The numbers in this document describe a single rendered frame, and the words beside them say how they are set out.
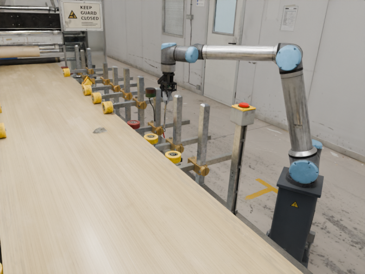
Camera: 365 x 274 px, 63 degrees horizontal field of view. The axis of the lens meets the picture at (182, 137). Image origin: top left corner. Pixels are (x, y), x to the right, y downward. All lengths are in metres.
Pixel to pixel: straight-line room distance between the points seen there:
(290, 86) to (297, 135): 0.26
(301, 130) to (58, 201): 1.21
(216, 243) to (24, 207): 0.69
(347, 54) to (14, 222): 3.66
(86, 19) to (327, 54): 2.93
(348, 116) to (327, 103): 0.31
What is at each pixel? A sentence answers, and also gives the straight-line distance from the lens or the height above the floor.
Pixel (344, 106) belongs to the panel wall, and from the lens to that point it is 4.08.
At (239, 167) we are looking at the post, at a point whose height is 0.95.
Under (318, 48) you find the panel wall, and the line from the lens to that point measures 4.22.
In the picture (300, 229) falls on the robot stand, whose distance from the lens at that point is 2.13.
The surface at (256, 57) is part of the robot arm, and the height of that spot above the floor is 1.34.
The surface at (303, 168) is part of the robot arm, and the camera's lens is 1.74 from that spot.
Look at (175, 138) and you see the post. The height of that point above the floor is 0.89.
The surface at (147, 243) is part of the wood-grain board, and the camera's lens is 0.99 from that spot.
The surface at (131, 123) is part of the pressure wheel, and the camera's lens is 1.90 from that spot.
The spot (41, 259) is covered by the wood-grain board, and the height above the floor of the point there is 0.90.
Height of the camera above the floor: 1.58
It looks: 23 degrees down
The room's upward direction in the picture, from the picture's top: 2 degrees clockwise
